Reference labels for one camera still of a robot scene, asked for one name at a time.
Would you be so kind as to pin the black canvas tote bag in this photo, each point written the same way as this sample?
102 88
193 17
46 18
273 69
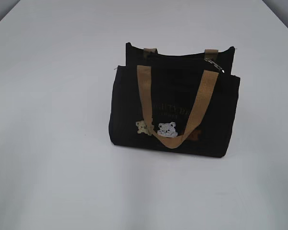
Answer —
181 86

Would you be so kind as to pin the silver zipper pull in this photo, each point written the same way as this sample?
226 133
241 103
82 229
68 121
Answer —
220 69

